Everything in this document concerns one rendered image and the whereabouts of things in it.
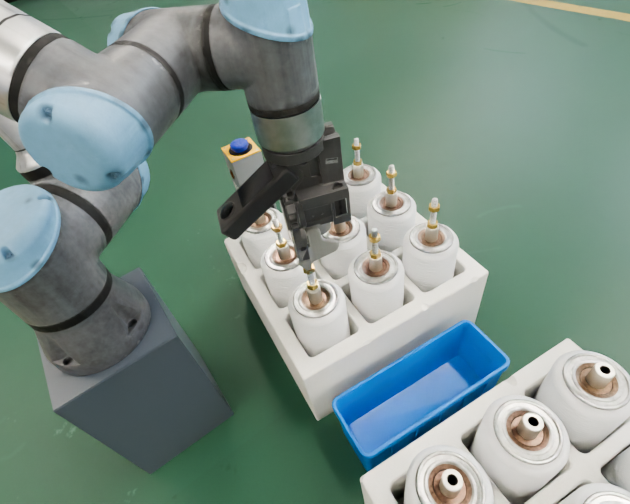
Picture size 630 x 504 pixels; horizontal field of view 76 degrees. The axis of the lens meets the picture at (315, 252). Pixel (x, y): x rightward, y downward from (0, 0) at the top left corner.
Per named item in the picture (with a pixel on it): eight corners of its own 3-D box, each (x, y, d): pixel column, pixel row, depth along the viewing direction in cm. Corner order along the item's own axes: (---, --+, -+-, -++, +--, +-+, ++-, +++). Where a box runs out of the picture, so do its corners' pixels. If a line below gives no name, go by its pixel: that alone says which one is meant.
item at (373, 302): (377, 355, 77) (375, 299, 64) (344, 324, 83) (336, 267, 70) (412, 326, 81) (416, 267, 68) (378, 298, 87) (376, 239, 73)
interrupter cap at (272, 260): (302, 238, 77) (301, 235, 76) (308, 267, 71) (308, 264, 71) (263, 247, 76) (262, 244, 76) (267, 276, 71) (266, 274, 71)
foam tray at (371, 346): (317, 422, 77) (302, 380, 64) (244, 288, 103) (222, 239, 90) (474, 325, 87) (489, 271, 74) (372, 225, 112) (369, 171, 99)
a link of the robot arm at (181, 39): (64, 42, 34) (180, 34, 31) (131, -2, 41) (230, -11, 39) (111, 126, 40) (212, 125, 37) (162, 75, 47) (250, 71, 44)
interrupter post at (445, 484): (448, 504, 45) (451, 497, 42) (433, 483, 46) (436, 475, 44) (465, 492, 45) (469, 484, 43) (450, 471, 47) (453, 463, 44)
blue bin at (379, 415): (368, 483, 69) (364, 462, 61) (335, 426, 76) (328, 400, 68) (500, 392, 76) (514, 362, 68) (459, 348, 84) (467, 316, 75)
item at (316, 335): (314, 385, 75) (298, 333, 62) (297, 344, 82) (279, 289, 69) (361, 364, 77) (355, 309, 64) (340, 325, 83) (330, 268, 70)
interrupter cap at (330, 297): (302, 326, 63) (302, 324, 63) (287, 292, 68) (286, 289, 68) (346, 308, 64) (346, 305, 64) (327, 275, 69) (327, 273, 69)
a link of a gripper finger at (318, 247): (344, 274, 58) (338, 225, 51) (305, 285, 57) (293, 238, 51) (338, 259, 60) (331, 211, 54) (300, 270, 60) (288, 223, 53)
